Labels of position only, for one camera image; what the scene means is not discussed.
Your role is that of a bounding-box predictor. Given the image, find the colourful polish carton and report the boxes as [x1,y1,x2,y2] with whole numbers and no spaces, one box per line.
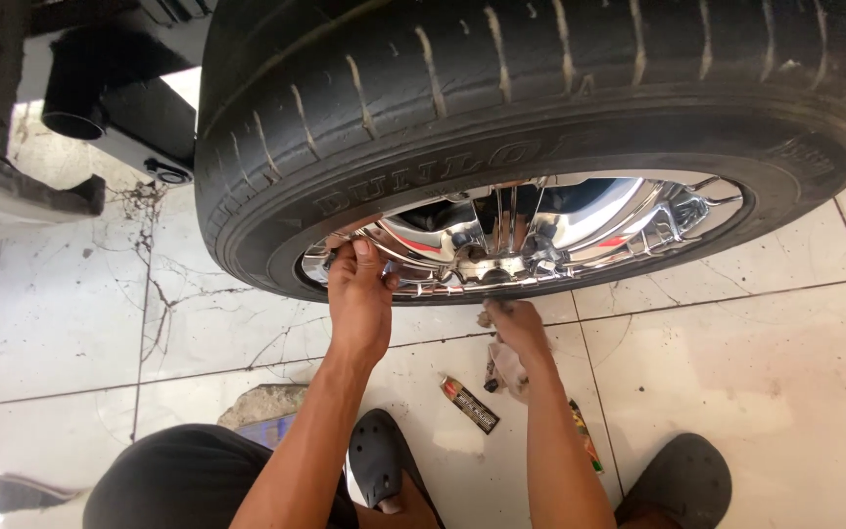
[568,399,605,476]

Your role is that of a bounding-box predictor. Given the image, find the person's left hand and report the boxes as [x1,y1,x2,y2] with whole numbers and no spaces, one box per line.
[323,236,402,361]

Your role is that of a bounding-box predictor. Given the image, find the chrome wheel rim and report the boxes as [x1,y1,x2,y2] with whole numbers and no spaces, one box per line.
[300,170,746,298]

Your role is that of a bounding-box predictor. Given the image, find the black metal polish tube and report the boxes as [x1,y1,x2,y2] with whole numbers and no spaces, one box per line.
[438,374,501,436]

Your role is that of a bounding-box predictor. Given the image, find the black rubber tyre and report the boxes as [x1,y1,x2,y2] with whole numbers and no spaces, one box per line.
[194,0,846,306]

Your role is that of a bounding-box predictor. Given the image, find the polishing cloth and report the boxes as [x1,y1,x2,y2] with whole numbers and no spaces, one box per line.
[476,309,534,404]

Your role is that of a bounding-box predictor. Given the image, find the dark rag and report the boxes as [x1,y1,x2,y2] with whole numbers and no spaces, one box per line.
[0,474,86,514]

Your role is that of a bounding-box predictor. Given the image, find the blue plastic packet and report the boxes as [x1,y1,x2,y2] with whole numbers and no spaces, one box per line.
[235,413,299,451]

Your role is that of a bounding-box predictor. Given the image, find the person's right hand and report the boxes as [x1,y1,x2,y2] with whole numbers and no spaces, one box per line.
[482,297,555,370]

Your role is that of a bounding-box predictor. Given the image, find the person's black shorts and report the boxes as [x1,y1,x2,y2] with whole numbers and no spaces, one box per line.
[82,424,359,529]

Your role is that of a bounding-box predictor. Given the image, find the grey stone block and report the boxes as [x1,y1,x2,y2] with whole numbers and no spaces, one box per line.
[216,384,309,432]

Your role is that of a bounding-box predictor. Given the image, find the black clog shoe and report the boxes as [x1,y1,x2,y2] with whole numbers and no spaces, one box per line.
[614,433,733,529]
[348,409,445,529]

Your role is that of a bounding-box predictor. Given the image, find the black exhaust pipe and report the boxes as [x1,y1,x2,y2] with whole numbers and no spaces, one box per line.
[40,26,198,186]

